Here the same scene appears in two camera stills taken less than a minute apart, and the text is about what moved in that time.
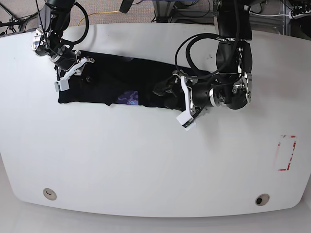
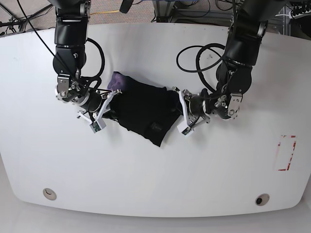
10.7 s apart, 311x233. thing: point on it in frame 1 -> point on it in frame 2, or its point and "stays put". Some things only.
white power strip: [303, 14] stays put
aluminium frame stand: [163, 10] stays put
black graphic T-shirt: [111, 79] -> [146, 110]
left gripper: [69, 64] -> [95, 102]
